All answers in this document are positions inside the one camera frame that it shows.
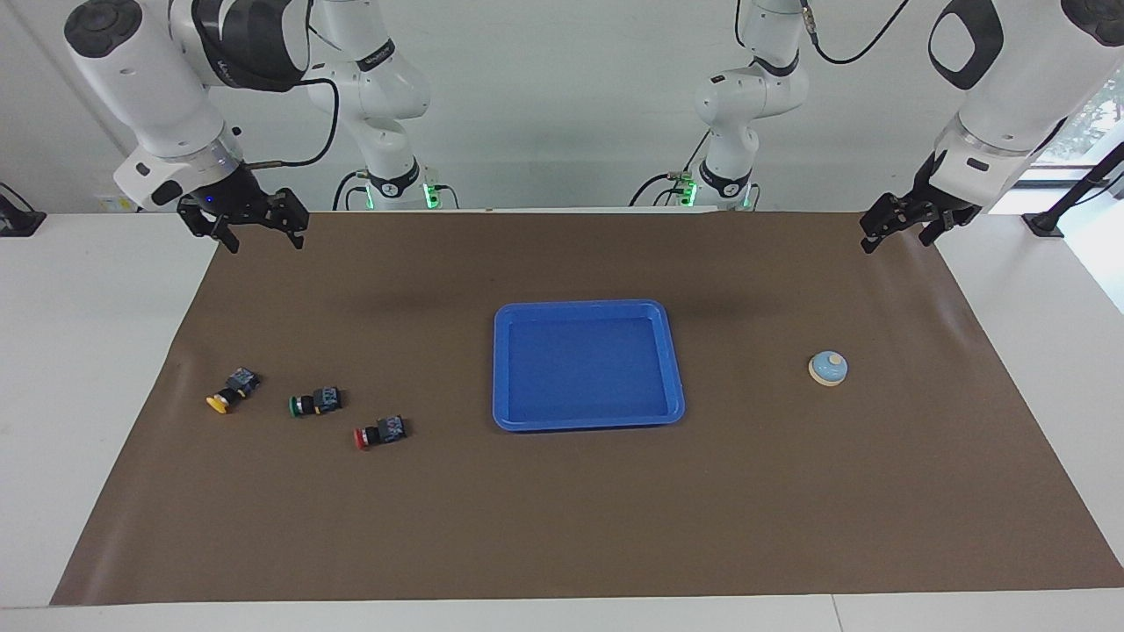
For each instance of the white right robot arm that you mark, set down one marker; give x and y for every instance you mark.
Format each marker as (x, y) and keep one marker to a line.
(140, 79)

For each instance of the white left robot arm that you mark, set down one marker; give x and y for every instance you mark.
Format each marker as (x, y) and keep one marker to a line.
(1001, 96)

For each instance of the yellow push button switch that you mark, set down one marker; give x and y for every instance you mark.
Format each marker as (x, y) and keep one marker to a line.
(235, 388)

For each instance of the red push button switch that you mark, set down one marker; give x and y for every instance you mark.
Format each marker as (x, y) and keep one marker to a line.
(383, 432)

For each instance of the blue plastic tray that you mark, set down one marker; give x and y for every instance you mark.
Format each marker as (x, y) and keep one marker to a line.
(584, 369)

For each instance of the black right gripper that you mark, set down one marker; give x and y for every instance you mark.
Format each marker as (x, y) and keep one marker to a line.
(233, 193)

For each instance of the green push button switch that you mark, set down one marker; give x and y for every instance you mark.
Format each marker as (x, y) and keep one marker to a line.
(318, 401)

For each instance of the black table clamp mount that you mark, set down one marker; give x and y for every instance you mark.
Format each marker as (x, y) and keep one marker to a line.
(18, 219)

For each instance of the black angled stand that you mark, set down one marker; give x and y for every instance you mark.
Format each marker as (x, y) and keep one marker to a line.
(1049, 221)

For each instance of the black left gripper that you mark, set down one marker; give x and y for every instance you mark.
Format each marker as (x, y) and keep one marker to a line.
(940, 202)

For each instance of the light blue desk bell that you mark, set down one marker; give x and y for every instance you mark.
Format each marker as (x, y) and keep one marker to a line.
(827, 370)

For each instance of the window with green foliage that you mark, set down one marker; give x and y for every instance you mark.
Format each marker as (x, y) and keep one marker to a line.
(1102, 114)

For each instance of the brown paper table mat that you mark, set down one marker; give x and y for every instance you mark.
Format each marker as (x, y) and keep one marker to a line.
(562, 509)

